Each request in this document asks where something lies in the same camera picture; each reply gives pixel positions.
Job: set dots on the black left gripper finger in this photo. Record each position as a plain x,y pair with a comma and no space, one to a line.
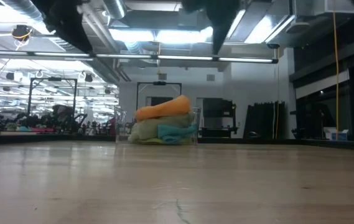
220,39

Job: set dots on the orange microfiber towel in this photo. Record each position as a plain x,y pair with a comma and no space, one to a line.
164,109

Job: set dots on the teal microfiber towel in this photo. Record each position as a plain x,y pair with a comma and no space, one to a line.
172,132

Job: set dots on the pale green teal-edged towel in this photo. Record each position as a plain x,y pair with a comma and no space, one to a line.
148,129

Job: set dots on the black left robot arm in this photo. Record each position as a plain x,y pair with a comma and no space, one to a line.
68,25

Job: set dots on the black cabinet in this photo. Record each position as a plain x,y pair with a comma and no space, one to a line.
220,115

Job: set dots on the black curtain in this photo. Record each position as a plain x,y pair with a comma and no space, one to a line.
263,118

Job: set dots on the ceiling light strip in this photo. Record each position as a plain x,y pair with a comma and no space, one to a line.
127,56

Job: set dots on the white ceiling unit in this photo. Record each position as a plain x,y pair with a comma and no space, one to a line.
319,9

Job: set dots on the clear plastic bin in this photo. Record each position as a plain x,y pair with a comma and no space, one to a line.
120,124

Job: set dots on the white blue box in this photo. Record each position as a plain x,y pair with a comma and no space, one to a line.
332,133

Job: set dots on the person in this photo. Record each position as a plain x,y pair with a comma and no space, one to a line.
60,110

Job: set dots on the black stand frame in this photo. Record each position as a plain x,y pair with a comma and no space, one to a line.
159,83
52,79

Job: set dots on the silver ceiling duct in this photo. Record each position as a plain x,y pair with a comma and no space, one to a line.
114,7

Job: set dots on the black aluminium table frame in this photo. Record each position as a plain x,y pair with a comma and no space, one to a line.
40,138

